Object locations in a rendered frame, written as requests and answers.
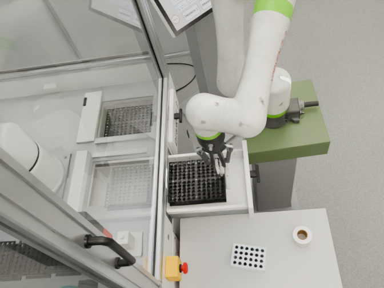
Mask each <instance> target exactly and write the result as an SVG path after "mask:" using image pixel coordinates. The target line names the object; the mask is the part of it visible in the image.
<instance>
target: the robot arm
mask: <svg viewBox="0 0 384 288"><path fill-rule="evenodd" d="M210 1H211V5H212V9H213V15H214V22H215V30H216V36H217V52H218V64H217V88H218V90H219V91H220V92H221V93H222V94H223V95H225V96H227V97H231V98H225V97H220V96H217V95H213V94H209V93H199V94H196V95H195V96H193V97H192V98H191V99H190V100H189V101H188V103H187V105H186V110H185V113H186V118H187V120H188V122H189V124H191V125H192V127H193V129H194V132H195V135H196V137H197V140H198V143H199V144H200V145H201V146H202V147H197V155H199V156H200V157H201V158H202V159H203V160H204V162H205V163H206V164H207V165H210V164H211V165H212V166H213V168H214V169H216V170H217V174H219V166H218V161H217V159H215V157H214V154H218V156H219V161H220V167H221V170H222V174H224V173H225V170H224V167H226V163H230V157H231V152H232V151H233V144H232V143H230V144H229V145H227V144H226V142H224V139H225V133H228V134H232V135H236V136H239V137H242V138H252V137H255V136H257V135H258V134H259V133H261V132H262V130H263V129H264V128H265V127H266V128H268V129H278V128H280V127H283V126H284V125H286V124H287V123H288V122H289V121H292V122H293V123H299V119H300V116H301V114H304V111H300V110H303V109H304V107H312V106H319V101H311V102H303V100H300V101H299V100H298V97H297V98H290V92H291V77H290V75H289V73H288V72H287V71H286V70H284V69H282V68H280V67H276V65H277V62H278V58H279V54H280V52H281V48H282V45H283V43H284V40H285V38H286V34H287V32H288V30H289V27H290V25H291V22H290V21H291V18H292V14H293V11H294V8H295V3H296V1H297V0H210ZM246 3H254V10H253V16H251V21H250V31H249V40H248V44H247V50H246V56H245V48H244V36H243V20H244V8H245V4H246ZM225 148H226V150H227V152H226V158H225V157H224V155H223V151H224V149H225ZM205 152H207V153H209V154H210V158H209V157H208V155H207V154H206V153H205Z"/></svg>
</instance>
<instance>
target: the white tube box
mask: <svg viewBox="0 0 384 288"><path fill-rule="evenodd" d="M266 252H267V248H265V247H259V246H251V245H243V244H238V243H233V250H232V255H231V263H230V266H231V268H235V269H241V270H248V271H255V272H259V273H265V264H266Z"/></svg>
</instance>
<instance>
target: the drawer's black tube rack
mask: <svg viewBox="0 0 384 288"><path fill-rule="evenodd" d="M192 161H194V163H192ZM192 161H179V162H169V189H168V203H170V206H182V205H197V204H206V203H221V202H227V201H226V199H221V190H220V178H221V177H220V176H219V174H217V170H216V169H214V168H213V166H212V165H211V164H210V165H207V164H206V163H205V162H202V161H203V160H202V159H199V160H192ZM198 161H200V162H199V163H198ZM180 162H181V164H179V163H180ZM184 162H186V163H185V164H183V163H184ZM188 162H190V163H188ZM171 163H172V165H170V164H171ZM175 163H177V164H176V165H175ZM170 167H171V168H170ZM225 192H226V182H225Z"/></svg>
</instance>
